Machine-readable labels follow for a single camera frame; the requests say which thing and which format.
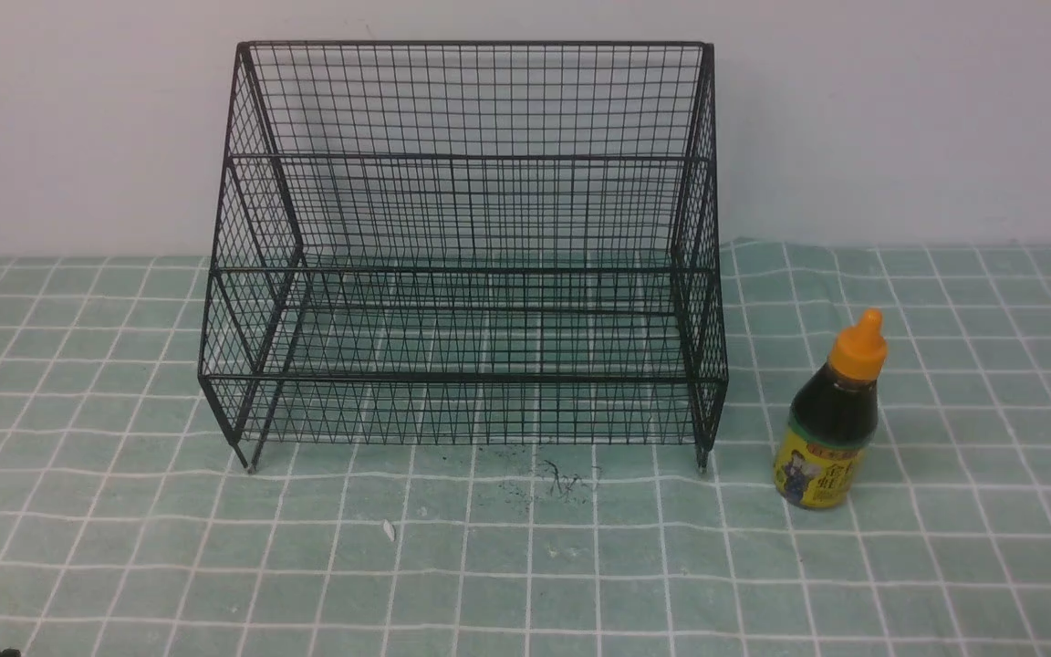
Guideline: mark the dark seasoning bottle orange cap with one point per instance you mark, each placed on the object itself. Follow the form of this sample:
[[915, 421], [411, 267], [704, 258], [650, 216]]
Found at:
[[832, 419]]

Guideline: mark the green checkered tablecloth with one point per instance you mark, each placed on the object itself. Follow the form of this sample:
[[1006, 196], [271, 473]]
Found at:
[[127, 528]]

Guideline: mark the black wire mesh shelf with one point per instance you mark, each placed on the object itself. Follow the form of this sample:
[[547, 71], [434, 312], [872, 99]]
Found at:
[[456, 242]]

